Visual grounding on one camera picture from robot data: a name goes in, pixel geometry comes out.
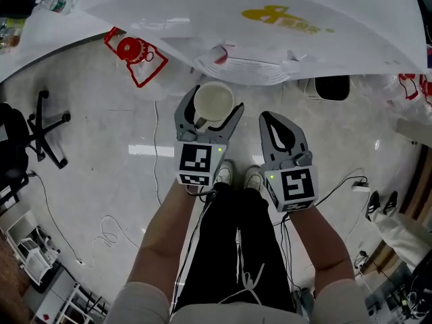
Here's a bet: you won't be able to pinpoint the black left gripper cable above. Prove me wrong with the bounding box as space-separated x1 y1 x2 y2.
168 186 217 317

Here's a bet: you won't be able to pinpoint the white cup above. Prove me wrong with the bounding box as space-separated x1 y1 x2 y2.
193 81 235 130

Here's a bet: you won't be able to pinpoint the clear red-capped water jug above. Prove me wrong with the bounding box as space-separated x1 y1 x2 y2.
418 74 432 107
384 73 423 114
103 26 190 101

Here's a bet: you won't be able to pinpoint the clear plastic bottle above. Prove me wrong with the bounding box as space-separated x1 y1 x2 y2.
35 0 75 16

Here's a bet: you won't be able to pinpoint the person's white shirt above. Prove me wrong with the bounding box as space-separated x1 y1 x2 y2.
111 280 372 324

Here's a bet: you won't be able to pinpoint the person's white shoe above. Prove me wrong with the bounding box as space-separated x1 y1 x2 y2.
215 160 234 186
243 165 264 192

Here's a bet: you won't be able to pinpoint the person's black trousers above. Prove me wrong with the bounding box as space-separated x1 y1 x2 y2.
173 182 298 313

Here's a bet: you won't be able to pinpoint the white shelf cart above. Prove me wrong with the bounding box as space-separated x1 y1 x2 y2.
6 211 61 286

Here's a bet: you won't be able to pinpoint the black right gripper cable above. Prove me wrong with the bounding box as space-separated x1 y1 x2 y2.
279 213 301 293

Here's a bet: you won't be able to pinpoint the white drawstring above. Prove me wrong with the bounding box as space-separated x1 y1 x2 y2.
219 227 266 305

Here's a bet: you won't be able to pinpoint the grey locker cabinet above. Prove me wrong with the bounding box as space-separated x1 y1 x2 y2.
396 116 432 144

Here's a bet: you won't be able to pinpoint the white water dispenser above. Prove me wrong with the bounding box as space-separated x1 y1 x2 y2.
84 0 429 86

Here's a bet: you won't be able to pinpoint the person's right white shoe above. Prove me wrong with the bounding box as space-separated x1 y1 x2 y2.
243 165 264 192

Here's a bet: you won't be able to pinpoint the black power strip cable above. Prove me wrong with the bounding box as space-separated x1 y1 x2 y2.
315 175 368 207

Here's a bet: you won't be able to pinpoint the coiled white floor cable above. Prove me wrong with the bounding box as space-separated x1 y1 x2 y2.
79 214 141 269

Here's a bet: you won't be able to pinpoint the group of drink bottles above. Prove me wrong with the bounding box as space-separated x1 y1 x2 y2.
0 17 26 49

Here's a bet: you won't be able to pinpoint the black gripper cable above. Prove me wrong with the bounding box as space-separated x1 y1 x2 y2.
168 186 217 317
279 213 301 293

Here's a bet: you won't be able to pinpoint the white power strip cable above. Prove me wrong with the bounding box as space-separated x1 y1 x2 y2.
346 190 372 246

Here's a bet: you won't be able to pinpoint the white window ledge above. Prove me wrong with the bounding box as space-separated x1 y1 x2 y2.
0 0 136 84

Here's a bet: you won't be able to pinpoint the person's left forearm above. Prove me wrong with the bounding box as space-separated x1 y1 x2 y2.
126 180 203 288

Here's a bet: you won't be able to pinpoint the black office chair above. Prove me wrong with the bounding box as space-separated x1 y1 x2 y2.
0 90 72 209

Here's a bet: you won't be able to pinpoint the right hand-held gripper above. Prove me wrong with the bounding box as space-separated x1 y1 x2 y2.
259 111 319 213

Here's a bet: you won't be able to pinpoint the thin white dispenser cable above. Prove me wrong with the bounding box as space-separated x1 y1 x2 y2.
153 100 163 206

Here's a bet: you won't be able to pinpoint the person's left white shoe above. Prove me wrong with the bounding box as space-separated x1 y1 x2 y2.
215 160 234 186

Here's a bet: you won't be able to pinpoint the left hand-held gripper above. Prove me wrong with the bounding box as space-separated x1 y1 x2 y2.
173 85 245 187

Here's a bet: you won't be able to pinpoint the black floor cable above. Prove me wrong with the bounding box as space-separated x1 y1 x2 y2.
32 172 82 263

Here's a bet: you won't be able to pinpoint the brown wooden platform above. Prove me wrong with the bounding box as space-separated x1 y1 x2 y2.
366 143 432 276

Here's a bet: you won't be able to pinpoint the person's right forearm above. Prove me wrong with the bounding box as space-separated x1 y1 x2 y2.
288 205 357 293

